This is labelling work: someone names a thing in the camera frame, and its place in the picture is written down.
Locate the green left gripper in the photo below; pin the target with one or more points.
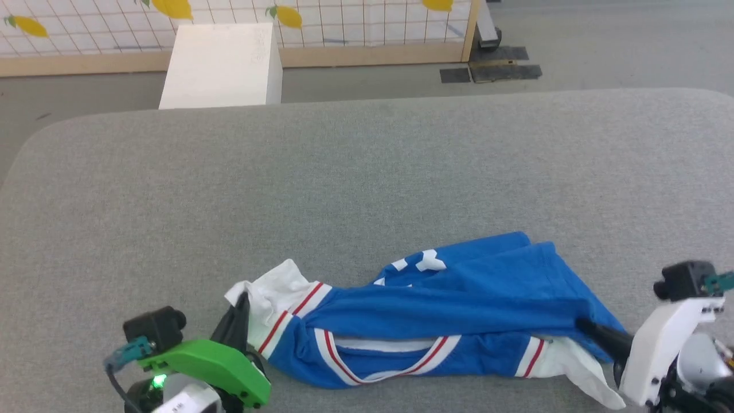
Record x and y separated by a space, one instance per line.
212 361

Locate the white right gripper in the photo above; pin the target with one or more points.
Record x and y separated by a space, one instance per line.
659 344

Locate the blue and white jersey shirt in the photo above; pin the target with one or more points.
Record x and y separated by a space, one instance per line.
447 310

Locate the white box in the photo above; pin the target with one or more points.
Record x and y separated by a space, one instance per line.
221 66

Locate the black floor mat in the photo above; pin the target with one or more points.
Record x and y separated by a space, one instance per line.
504 71

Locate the lemon print partition panel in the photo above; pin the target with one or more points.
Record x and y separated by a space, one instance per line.
355 28

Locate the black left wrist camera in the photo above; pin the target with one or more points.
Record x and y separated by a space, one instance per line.
152 327

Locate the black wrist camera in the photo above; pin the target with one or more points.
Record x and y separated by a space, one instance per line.
685 280
152 327

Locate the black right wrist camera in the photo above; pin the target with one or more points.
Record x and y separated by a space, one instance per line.
685 280

